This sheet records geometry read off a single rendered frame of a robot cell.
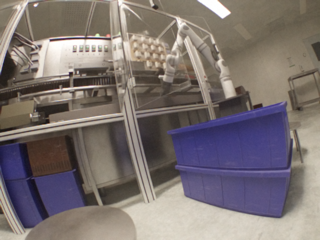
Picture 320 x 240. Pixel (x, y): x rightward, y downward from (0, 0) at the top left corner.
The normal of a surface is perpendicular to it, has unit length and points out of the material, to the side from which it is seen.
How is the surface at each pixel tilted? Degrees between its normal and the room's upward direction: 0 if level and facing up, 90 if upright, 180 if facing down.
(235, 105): 90
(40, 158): 90
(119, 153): 90
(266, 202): 90
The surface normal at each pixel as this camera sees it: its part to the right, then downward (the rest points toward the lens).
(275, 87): -0.81, 0.15
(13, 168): 0.54, -0.18
